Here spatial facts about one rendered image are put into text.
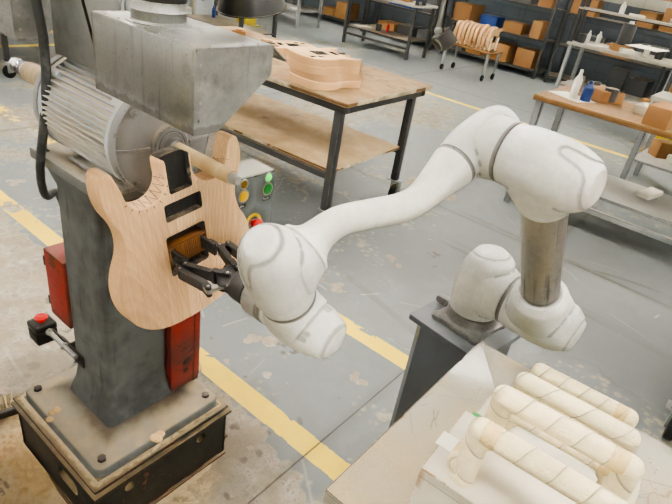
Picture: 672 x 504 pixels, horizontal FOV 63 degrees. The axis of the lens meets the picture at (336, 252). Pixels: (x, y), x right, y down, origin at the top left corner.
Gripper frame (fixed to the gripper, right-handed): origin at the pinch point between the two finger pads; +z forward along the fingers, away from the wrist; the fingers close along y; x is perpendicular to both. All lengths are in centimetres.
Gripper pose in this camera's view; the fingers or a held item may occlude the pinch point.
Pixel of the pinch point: (189, 249)
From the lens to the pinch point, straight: 122.2
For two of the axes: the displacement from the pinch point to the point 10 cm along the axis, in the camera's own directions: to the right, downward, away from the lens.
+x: 0.4, -8.1, -5.9
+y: 6.4, -4.3, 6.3
